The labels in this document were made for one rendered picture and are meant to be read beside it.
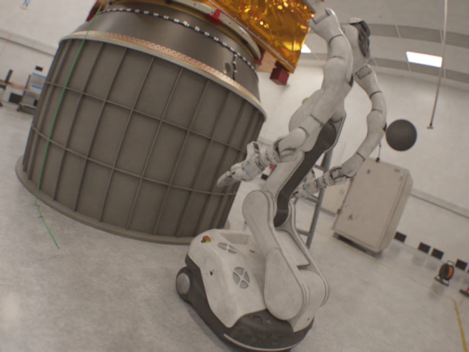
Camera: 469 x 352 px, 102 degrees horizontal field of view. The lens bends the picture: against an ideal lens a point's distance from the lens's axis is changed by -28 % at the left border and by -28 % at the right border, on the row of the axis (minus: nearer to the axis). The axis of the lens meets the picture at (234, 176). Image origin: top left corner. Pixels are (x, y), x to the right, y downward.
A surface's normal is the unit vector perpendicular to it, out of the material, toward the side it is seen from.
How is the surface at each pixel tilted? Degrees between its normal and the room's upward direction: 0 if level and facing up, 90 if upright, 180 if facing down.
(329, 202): 90
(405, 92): 90
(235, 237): 70
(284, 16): 88
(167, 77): 90
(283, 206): 59
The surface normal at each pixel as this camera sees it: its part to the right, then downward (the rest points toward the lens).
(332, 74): -0.72, 0.00
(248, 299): 0.65, -0.55
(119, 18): 0.01, -0.41
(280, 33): 0.61, 0.32
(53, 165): -0.16, 0.04
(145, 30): 0.25, -0.33
